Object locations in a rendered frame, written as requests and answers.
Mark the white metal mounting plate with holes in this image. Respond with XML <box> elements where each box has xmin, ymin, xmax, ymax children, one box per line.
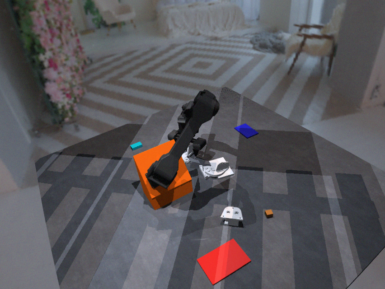
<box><xmin>199</xmin><ymin>165</ymin><xmax>215</xmax><ymax>180</ymax></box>

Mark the small cyan block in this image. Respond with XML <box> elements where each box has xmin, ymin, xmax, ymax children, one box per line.
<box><xmin>130</xmin><ymin>142</ymin><xmax>143</xmax><ymax>150</ymax></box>

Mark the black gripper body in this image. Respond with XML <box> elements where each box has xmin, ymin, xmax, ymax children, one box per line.
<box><xmin>168</xmin><ymin>129</ymin><xmax>207</xmax><ymax>150</ymax></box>

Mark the blue flat plate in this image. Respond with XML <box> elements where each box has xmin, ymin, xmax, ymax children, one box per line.
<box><xmin>235</xmin><ymin>123</ymin><xmax>258</xmax><ymax>138</ymax></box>

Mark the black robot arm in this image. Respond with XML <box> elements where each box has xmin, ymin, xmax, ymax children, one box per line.
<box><xmin>145</xmin><ymin>90</ymin><xmax>220</xmax><ymax>189</ymax></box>

